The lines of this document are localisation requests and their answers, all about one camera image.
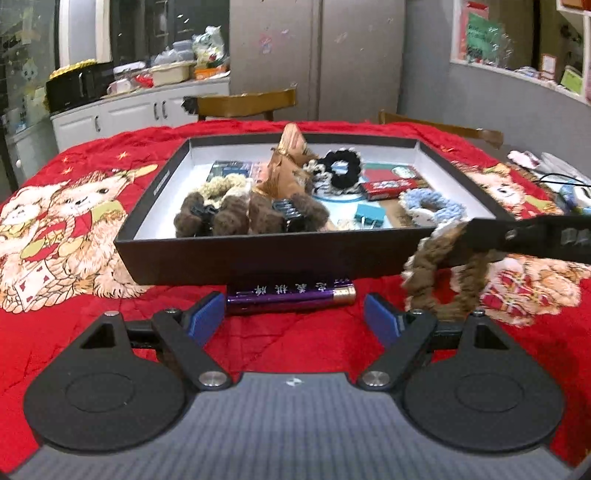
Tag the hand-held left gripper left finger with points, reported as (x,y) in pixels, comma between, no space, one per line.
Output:
(205,318)

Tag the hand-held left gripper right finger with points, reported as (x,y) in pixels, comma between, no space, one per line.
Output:
(383,318)

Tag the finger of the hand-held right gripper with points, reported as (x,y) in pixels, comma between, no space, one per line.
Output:
(531,237)

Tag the black cardboard box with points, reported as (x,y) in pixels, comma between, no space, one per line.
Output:
(231,261)

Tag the brown scrunchie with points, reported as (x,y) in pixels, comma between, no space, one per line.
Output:
(425,258)

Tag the purple tube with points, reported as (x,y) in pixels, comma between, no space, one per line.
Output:
(286,297)

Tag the blue white scrunchie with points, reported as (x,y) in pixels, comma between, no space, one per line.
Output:
(434,207)

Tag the brown fuzzy hair claw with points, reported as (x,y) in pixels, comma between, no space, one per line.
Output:
(268,214)
(189,217)

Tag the blue binder clip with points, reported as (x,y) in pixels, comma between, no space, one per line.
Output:
(369,214)

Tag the red candy bar packet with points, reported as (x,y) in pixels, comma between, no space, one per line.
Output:
(388,189)

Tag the cream scrunchie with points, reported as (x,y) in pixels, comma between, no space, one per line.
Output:
(226,187)

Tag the black scrunchie white trim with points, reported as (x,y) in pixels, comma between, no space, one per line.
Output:
(341,180)

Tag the brown triangular snack packet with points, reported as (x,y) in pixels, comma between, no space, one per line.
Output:
(291,141)
(279,180)

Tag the blue white pouch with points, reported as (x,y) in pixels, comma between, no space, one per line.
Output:
(577,198)

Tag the red printed blanket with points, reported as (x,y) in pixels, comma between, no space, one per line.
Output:
(323,337)

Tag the white cloth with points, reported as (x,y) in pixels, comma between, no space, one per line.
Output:
(524,159)

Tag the wooden chair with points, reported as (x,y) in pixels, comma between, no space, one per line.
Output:
(443,129)
(244,102)

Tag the printed paper sheet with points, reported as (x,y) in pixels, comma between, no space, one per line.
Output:
(385,168)

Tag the green box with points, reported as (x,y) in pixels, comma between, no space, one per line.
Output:
(571,79)

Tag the green card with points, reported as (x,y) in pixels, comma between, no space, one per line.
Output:
(485,39)

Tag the white kitchen cabinet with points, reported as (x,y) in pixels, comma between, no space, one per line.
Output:
(129,113)

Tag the beige plastic basin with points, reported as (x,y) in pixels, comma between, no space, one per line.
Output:
(171,74)

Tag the black microwave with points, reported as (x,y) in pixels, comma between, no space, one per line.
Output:
(78,87)

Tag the silver refrigerator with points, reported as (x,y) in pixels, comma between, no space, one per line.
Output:
(323,55)

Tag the white snack bag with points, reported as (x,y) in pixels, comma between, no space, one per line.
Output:
(210,46)

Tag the dark kitchen window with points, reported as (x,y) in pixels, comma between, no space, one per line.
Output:
(124,27)

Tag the glass door with stickers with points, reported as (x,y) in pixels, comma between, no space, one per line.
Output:
(23,55)

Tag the small picture frame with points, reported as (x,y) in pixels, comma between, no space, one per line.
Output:
(548,67)

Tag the white wall shelf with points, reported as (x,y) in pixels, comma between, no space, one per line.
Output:
(587,55)

